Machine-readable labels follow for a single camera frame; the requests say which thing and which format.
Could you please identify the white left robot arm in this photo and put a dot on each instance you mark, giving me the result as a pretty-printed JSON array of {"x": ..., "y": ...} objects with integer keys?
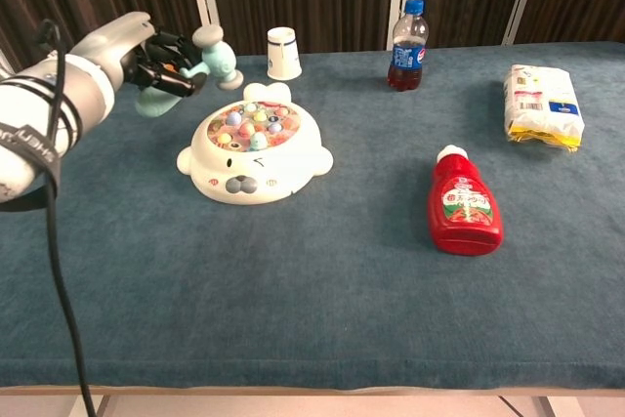
[{"x": 29, "y": 109}]

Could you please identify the blue tablecloth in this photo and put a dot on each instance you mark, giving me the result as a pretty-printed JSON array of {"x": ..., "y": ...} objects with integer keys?
[{"x": 312, "y": 300}]

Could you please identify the white and yellow food bag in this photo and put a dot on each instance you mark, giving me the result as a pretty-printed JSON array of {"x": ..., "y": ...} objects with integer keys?
[{"x": 542, "y": 104}]

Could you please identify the teal toy mallet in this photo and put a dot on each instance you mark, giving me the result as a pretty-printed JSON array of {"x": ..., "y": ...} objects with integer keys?
[{"x": 220, "y": 63}]

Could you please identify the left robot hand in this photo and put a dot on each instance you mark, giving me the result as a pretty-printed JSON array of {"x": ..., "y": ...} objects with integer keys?
[{"x": 114, "y": 43}]

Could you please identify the white round toy game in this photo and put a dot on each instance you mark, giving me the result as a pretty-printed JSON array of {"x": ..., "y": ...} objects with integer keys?
[{"x": 273, "y": 165}]

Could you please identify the red ketchup bottle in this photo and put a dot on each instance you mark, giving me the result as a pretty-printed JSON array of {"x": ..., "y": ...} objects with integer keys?
[{"x": 464, "y": 207}]

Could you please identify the white paper cup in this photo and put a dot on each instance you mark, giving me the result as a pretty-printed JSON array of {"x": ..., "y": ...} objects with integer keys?
[{"x": 283, "y": 58}]

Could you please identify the cola bottle with blue cap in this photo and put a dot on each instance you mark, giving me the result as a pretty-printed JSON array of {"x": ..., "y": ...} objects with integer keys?
[{"x": 407, "y": 58}]

